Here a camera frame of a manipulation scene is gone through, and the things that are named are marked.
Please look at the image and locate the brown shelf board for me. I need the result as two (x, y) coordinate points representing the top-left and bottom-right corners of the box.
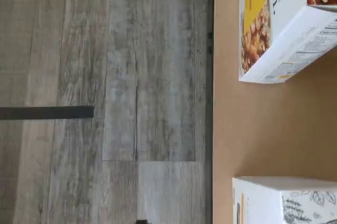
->
(214, 0), (337, 224)

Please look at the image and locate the yellow granola box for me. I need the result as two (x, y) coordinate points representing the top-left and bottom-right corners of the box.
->
(238, 0), (337, 84)

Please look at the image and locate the long black floor tape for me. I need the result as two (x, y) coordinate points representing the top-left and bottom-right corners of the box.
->
(0, 106), (95, 120)

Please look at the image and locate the white floral box yellow strip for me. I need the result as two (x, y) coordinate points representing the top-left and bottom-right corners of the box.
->
(232, 176), (337, 224)

